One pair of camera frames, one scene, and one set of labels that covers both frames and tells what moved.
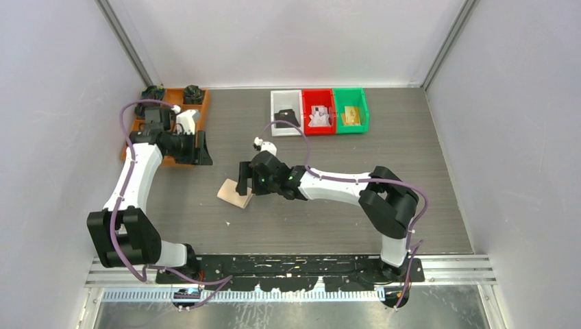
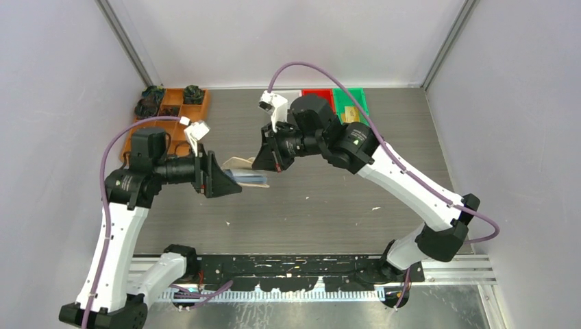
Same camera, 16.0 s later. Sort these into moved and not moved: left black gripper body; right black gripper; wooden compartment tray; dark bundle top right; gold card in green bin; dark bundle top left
Moved: left black gripper body; right black gripper
Not moved: dark bundle top left; wooden compartment tray; gold card in green bin; dark bundle top right
